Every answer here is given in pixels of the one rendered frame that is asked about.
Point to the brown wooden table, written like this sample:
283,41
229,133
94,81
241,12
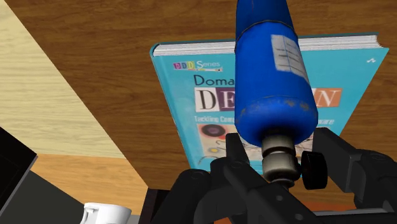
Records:
102,62

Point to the blue gas cylinder, grey valve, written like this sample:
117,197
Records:
270,93

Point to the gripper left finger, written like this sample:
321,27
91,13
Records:
189,198

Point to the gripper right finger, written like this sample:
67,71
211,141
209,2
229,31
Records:
338,158

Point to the teal book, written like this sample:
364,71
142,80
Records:
189,93

